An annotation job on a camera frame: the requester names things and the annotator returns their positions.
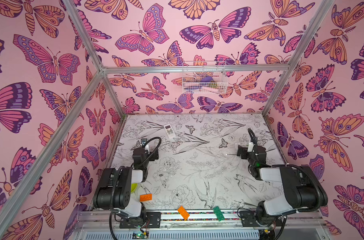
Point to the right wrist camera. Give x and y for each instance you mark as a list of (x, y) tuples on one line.
[(250, 147)]

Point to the small green circuit board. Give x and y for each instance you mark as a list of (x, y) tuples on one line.
[(140, 235)]

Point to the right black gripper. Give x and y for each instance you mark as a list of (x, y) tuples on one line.
[(242, 151)]

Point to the orange lego brick on rail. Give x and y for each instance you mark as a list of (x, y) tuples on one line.
[(183, 212)]

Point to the orange lego brick left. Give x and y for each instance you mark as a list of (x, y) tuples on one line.
[(146, 197)]

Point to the lime green bowl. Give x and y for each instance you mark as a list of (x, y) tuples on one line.
[(134, 187)]

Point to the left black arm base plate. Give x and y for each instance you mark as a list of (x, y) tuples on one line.
[(150, 220)]

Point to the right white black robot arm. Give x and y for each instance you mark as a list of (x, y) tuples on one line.
[(302, 191)]

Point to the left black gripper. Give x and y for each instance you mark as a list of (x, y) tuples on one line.
[(152, 154)]

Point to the white wire basket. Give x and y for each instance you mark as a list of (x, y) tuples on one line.
[(193, 74)]

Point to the white remote control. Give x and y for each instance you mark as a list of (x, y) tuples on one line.
[(170, 131)]

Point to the green lego brick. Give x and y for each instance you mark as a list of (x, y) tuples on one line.
[(217, 211)]

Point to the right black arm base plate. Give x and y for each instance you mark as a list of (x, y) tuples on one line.
[(248, 219)]

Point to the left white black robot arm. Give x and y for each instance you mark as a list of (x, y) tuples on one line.
[(113, 192)]

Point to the purple object in basket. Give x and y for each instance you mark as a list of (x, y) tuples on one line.
[(207, 80)]

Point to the white slotted cable duct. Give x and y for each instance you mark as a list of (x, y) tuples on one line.
[(194, 235)]

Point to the aluminium front rail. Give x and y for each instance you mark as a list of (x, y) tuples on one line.
[(199, 219)]

